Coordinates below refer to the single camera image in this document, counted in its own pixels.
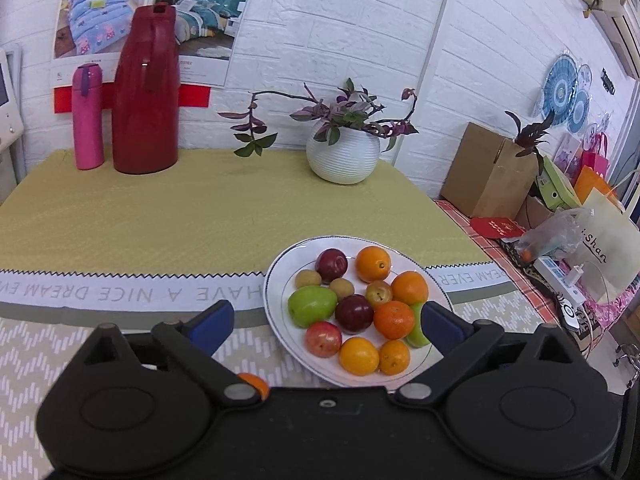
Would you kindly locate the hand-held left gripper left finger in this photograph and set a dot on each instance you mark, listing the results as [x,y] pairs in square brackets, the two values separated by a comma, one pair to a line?
[215,320]

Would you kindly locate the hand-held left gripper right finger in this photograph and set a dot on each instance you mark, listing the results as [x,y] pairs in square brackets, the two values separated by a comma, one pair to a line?
[440,322]

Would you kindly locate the green jujube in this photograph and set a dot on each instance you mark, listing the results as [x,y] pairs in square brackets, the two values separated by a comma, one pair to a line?
[416,332]
[310,306]

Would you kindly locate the deep orange mandarin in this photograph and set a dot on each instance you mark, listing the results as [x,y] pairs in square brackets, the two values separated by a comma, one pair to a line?
[255,384]
[394,320]

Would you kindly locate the large orange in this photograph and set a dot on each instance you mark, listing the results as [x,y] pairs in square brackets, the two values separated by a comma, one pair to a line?
[410,287]
[373,263]

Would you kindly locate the small yellow-orange orange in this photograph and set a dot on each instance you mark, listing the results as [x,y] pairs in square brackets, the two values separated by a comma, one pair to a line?
[394,357]

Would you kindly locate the small red-yellow plum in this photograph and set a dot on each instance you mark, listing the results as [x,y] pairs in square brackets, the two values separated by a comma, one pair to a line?
[378,292]

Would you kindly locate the dark red plum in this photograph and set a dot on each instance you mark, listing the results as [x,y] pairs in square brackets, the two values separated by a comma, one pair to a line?
[331,265]
[354,313]

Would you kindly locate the white round plate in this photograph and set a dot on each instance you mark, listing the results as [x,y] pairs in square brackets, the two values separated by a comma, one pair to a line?
[292,262]

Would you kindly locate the small brown longan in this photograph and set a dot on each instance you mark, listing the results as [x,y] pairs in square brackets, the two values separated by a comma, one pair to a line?
[307,278]
[341,287]

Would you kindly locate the small red apple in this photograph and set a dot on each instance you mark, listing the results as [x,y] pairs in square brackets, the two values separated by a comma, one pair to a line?
[323,339]

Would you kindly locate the red plaid cloth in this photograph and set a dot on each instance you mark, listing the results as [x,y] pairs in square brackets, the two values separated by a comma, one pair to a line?
[480,245]

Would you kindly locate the green chevron tablecloth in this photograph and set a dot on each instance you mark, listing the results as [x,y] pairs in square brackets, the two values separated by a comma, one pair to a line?
[200,220]

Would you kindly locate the red envelope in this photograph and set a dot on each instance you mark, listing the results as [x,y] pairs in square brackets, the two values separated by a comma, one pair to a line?
[495,226]

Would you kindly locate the white power strip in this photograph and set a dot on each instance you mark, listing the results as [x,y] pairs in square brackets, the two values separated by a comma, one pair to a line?
[555,275]

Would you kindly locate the black and white gadget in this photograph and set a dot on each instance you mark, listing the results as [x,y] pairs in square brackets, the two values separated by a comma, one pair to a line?
[567,312]

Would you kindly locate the clear plastic bag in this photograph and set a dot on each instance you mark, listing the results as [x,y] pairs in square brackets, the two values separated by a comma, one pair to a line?
[550,235]

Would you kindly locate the white charger plug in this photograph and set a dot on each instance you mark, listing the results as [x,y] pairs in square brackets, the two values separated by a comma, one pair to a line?
[575,275]

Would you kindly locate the brown cardboard box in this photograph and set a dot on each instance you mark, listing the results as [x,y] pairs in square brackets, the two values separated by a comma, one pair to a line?
[480,175]

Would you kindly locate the pink floral cloth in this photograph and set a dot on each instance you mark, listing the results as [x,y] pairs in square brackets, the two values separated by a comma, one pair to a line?
[605,310]

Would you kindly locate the green box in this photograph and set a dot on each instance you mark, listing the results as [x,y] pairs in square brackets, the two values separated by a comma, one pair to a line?
[560,185]

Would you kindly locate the white tote bag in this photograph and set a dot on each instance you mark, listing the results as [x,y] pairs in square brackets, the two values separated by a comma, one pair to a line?
[610,255]

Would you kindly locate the white potted trailing plant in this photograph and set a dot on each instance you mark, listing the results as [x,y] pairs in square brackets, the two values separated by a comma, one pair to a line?
[342,155]

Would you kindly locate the orange gift bag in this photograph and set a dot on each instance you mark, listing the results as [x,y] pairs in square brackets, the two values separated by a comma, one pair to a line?
[590,182]

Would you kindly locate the dark purple leafy plant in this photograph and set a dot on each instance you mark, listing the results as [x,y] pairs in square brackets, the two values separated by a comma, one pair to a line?
[530,132]

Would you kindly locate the red thermos jug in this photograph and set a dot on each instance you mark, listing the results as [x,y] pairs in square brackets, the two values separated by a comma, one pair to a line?
[145,110]

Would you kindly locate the pink gift bag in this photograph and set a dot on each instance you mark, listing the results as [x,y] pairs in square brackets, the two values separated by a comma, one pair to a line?
[597,157]

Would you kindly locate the pink water bottle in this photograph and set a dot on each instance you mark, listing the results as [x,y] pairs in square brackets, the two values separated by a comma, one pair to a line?
[88,125]

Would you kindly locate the white water dispenser with screen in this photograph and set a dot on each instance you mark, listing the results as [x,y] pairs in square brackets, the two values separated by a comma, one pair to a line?
[7,120]

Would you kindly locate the white air conditioner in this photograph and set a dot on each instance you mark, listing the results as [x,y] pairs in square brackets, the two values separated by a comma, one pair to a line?
[620,15]

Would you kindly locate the small blue round wall decoration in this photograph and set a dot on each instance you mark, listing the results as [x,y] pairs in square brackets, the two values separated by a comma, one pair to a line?
[580,110]

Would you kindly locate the large blue round wall decoration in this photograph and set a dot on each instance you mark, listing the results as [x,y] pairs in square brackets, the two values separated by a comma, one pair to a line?
[557,87]

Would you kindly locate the bedding wall poster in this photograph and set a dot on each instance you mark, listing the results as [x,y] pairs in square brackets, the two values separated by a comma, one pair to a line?
[95,10]

